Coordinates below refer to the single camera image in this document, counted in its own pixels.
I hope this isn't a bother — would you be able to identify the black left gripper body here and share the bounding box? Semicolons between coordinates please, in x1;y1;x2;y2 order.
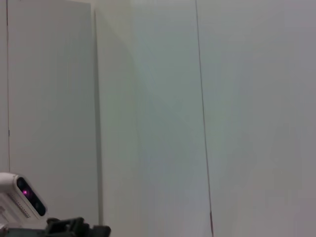
45;216;112;237

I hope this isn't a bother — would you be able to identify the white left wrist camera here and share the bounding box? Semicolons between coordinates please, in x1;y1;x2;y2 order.
0;172;48;224

